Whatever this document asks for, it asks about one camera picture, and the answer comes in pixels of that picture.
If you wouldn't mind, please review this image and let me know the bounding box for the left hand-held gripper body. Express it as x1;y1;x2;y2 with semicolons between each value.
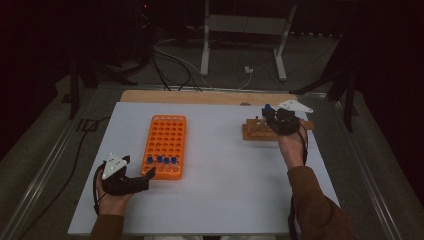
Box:
101;152;151;197

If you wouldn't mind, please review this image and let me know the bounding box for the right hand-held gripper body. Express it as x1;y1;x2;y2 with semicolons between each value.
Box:
266;99;314;136

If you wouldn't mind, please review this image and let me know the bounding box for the wooden tube rack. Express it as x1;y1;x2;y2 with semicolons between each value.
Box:
241;116;315;142

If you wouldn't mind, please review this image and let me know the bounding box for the orange plastic tube rack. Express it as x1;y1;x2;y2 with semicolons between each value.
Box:
140;114;187;181

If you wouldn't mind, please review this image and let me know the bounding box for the person's left hand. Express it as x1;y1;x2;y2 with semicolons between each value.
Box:
95;169;134;217

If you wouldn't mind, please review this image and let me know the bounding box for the person's right hand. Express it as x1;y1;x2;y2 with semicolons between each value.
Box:
278;124;309;171

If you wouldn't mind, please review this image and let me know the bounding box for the black tripod stand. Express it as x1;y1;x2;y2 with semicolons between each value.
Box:
61;49;139;120
289;33;359;133

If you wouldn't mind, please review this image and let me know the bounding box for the white table cover sheet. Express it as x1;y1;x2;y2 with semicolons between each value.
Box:
67;101;341;236

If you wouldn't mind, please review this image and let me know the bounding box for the white metal stand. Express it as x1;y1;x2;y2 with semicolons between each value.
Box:
199;0;299;82

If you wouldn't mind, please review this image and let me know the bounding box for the left hand-held gripper cable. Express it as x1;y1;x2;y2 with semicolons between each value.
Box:
18;115;113;240

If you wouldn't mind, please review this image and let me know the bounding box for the hand-held gripper cable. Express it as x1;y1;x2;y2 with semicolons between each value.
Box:
288;121;309;240
18;115;113;240

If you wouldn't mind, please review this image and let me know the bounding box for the right hand-held gripper cable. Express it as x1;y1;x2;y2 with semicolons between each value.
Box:
288;121;309;240

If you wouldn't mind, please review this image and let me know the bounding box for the black floor cable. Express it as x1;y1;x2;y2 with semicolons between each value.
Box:
155;49;203;92
151;53;173;92

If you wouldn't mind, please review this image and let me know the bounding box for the white floor cable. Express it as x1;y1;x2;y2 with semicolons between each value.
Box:
153;38;253;91

